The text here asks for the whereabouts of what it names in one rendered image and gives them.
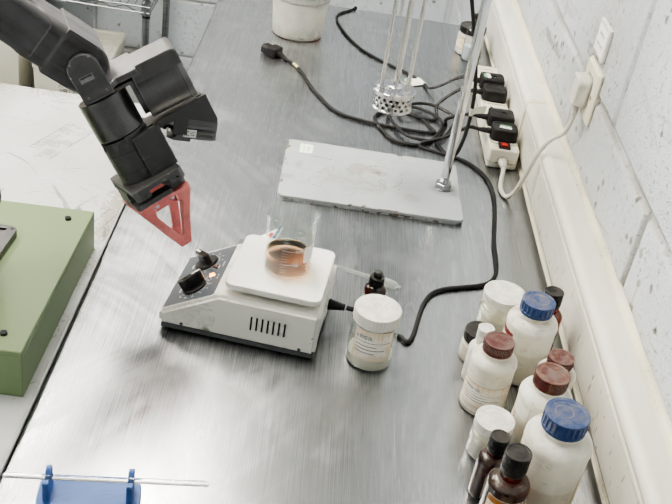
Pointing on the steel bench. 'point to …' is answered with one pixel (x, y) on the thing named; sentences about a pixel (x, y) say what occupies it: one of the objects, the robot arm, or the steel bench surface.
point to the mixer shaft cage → (397, 96)
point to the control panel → (204, 277)
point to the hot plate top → (321, 266)
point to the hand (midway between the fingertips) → (179, 235)
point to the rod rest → (87, 491)
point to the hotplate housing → (253, 318)
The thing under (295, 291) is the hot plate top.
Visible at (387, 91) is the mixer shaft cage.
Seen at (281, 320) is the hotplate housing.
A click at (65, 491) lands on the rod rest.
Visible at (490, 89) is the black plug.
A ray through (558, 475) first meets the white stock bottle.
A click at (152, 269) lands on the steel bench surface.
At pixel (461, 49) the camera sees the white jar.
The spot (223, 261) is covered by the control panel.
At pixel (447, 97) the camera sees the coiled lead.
